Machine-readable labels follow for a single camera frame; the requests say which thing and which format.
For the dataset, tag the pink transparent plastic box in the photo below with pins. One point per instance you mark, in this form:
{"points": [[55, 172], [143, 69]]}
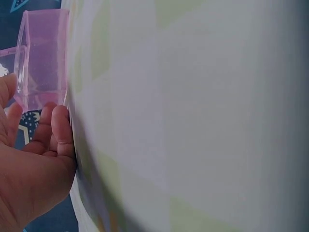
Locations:
{"points": [[43, 60]]}

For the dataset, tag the person's left hand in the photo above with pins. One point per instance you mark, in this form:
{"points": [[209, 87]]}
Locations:
{"points": [[29, 178]]}

